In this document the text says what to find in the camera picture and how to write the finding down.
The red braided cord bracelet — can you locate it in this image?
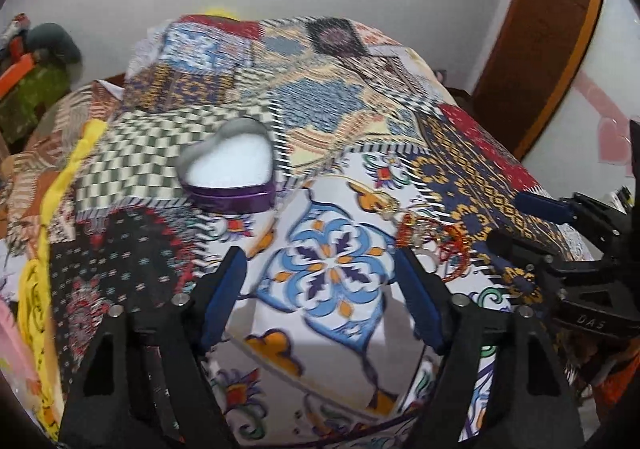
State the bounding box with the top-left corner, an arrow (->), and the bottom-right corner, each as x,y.
397,211 -> 474,282

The gold and silver jewelry pile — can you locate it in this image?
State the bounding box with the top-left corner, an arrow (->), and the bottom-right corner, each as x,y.
360,190 -> 411,228

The purple heart-shaped tin box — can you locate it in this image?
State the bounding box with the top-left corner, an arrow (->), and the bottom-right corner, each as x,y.
176,117 -> 277,214

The colourful patchwork bed cover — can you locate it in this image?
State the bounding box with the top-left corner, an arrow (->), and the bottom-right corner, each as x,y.
48,15 -> 589,448

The yellow cloth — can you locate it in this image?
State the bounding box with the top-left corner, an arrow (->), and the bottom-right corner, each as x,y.
17,119 -> 107,443

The brown wooden wardrobe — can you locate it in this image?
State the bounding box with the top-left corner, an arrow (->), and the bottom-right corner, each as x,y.
472,0 -> 603,160

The brown striped blanket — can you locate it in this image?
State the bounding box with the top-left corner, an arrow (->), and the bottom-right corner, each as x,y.
1,80 -> 122,257

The green patterned box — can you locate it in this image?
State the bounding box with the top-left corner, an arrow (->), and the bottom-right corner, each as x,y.
1,62 -> 70,145

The yellow pillow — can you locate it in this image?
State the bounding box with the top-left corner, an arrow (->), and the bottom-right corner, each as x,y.
202,6 -> 241,21

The orange box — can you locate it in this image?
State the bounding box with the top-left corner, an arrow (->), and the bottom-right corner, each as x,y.
0,54 -> 35,98

